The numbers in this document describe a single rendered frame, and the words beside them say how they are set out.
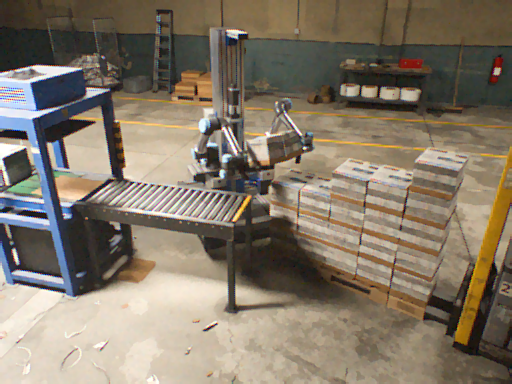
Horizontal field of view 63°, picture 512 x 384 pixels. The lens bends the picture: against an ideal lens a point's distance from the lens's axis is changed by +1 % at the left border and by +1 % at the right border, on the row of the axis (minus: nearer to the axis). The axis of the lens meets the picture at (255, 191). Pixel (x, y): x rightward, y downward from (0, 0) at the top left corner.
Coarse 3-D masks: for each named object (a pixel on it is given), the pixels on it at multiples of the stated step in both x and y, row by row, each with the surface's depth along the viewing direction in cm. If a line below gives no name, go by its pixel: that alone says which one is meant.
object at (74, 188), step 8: (64, 176) 380; (56, 184) 365; (64, 184) 365; (72, 184) 365; (80, 184) 365; (88, 184) 365; (96, 184) 366; (32, 192) 350; (40, 192) 351; (64, 192) 351; (72, 192) 351; (80, 192) 351; (88, 192) 351
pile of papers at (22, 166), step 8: (0, 144) 379; (0, 152) 362; (8, 152) 362; (16, 152) 365; (24, 152) 374; (0, 160) 353; (8, 160) 358; (16, 160) 367; (24, 160) 376; (0, 168) 357; (8, 168) 360; (16, 168) 368; (24, 168) 377; (8, 176) 361; (16, 176) 369; (24, 176) 378; (8, 184) 362
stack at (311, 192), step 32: (288, 192) 361; (320, 192) 348; (288, 224) 374; (320, 224) 354; (352, 224) 336; (384, 224) 320; (288, 256) 388; (320, 256) 367; (352, 256) 348; (384, 256) 329; (352, 288) 362
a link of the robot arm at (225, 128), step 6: (222, 120) 351; (222, 126) 351; (228, 126) 351; (222, 132) 354; (228, 132) 349; (228, 138) 347; (234, 138) 348; (228, 144) 348; (234, 144) 344; (234, 150) 343; (240, 150) 343; (240, 156) 339; (246, 156) 341; (240, 162) 340
